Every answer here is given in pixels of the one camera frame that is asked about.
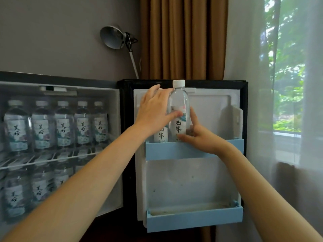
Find deep blue door shelf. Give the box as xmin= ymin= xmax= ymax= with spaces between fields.
xmin=146 ymin=200 xmax=244 ymax=233

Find person's right hand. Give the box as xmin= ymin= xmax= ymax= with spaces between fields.
xmin=176 ymin=107 xmax=228 ymax=156

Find person's left forearm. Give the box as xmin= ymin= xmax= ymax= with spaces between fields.
xmin=0 ymin=124 xmax=152 ymax=242

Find black mini fridge door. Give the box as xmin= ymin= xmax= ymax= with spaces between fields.
xmin=118 ymin=79 xmax=249 ymax=233

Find black mini fridge cabinet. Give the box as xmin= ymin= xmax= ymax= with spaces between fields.
xmin=0 ymin=71 xmax=124 ymax=232

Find fridge light control unit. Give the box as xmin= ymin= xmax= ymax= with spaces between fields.
xmin=39 ymin=85 xmax=78 ymax=96

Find clear plastic bottle white cap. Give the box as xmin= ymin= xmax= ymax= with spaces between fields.
xmin=167 ymin=79 xmax=190 ymax=143
xmin=154 ymin=125 xmax=169 ymax=143

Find white wire fridge shelf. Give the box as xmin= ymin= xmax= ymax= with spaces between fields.
xmin=0 ymin=148 xmax=102 ymax=171

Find person's left hand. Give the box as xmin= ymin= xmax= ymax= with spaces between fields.
xmin=133 ymin=84 xmax=184 ymax=137

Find narrow blue door shelf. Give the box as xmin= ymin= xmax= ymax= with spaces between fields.
xmin=145 ymin=138 xmax=245 ymax=161

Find brown curtain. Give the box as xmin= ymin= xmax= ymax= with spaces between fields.
xmin=139 ymin=0 xmax=229 ymax=81

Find window frame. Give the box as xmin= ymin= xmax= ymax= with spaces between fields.
xmin=259 ymin=129 xmax=304 ymax=165

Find sheer white curtain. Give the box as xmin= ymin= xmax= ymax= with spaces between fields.
xmin=216 ymin=0 xmax=323 ymax=242

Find silver desk lamp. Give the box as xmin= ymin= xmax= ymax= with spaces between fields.
xmin=99 ymin=25 xmax=140 ymax=80

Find person's right forearm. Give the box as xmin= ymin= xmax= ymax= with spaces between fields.
xmin=214 ymin=142 xmax=323 ymax=242

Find rows of stocked water bottles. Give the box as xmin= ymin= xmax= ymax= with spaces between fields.
xmin=0 ymin=99 xmax=109 ymax=225

